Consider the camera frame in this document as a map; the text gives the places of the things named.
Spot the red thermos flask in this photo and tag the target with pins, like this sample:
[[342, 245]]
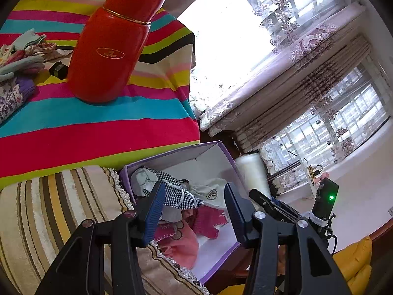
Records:
[[107, 67]]

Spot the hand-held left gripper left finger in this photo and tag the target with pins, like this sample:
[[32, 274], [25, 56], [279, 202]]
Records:
[[153, 215]]

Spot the small black box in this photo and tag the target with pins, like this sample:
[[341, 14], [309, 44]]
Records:
[[58, 70]]

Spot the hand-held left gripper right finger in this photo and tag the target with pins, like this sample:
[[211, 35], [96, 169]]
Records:
[[236, 215]]

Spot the purple cardboard box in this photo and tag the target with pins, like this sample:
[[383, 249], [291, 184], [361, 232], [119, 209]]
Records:
[[208, 159]]

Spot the yellow plush cushion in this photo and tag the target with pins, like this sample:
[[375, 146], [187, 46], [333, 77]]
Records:
[[359, 258]]

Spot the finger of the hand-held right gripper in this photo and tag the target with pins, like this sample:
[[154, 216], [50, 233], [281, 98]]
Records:
[[267, 201]]

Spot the black white checked cloth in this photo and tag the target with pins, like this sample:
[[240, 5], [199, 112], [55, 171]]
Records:
[[175, 187]]

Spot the white lace curtain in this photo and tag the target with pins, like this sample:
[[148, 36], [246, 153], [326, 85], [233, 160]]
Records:
[[307, 46]]

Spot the white window grille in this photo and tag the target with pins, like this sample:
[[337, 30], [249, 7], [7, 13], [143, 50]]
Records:
[[353, 113]]

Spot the brown pleated curtain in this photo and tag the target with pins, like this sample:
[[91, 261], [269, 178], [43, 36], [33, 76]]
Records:
[[307, 98]]

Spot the colourful striped tablecloth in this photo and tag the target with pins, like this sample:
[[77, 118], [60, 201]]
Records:
[[92, 129]]

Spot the white plastic film roll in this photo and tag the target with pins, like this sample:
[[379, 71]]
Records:
[[251, 172]]

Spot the pale green cloth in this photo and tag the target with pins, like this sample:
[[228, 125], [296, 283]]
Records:
[[29, 38]]

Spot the purple patterned knit sock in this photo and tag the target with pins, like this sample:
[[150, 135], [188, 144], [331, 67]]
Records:
[[15, 95]]

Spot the white hat with emblem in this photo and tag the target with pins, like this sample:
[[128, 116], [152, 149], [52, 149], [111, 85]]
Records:
[[211, 190]]

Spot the magenta knit glove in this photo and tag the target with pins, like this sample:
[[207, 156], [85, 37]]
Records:
[[208, 221]]

